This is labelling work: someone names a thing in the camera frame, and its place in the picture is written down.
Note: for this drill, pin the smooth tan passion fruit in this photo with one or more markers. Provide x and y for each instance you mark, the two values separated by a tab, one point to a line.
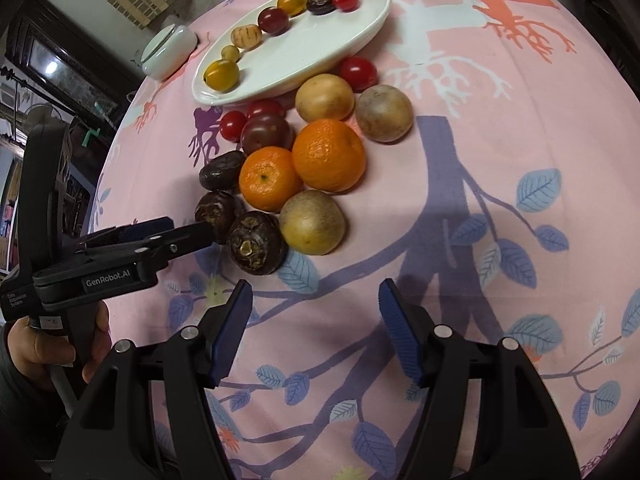
324	97

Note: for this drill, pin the small yellow tomato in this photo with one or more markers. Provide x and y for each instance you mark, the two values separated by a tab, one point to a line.
222	75

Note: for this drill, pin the white lidded ceramic jar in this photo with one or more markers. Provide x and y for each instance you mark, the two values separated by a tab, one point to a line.
167	55

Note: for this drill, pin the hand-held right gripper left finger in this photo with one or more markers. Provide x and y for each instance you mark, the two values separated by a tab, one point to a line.
232	335

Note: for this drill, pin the green plastic hook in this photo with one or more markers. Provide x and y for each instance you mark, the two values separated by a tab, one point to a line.
90	135

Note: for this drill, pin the electric fan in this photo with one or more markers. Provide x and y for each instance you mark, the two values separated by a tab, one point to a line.
42	112

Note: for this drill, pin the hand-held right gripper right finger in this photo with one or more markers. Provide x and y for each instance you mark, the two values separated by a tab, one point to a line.
400	332

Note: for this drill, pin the small orange mandarin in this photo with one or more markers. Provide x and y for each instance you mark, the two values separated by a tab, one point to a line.
265	178

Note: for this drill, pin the striped pepino melon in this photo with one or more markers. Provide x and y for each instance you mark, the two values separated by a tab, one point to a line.
246	37

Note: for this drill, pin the mottled tan passion fruit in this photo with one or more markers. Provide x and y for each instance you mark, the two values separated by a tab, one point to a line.
384	112
312	221

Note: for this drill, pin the dark brown water chestnut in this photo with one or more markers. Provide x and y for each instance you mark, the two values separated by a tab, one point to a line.
222	170
256	249
220	207
320	3

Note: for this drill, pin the dark red plum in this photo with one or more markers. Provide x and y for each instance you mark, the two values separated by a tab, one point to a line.
265	132
273	20

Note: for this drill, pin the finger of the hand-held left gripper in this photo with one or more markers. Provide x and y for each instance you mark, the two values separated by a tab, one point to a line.
145	230
190	240

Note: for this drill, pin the large yellow tomato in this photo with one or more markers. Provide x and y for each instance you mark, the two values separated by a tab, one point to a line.
292	3

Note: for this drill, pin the tan longan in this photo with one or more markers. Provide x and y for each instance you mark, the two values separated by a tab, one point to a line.
230	52

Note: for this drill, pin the dark wooden cabinet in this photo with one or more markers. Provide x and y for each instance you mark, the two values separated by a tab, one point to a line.
60	55

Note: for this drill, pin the person's left hand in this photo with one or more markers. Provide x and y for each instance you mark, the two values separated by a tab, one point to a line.
45	350

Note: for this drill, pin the large orange mandarin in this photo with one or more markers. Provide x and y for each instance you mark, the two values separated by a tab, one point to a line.
328	155

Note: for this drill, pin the white oval plate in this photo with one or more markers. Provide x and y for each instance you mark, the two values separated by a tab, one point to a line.
310	50

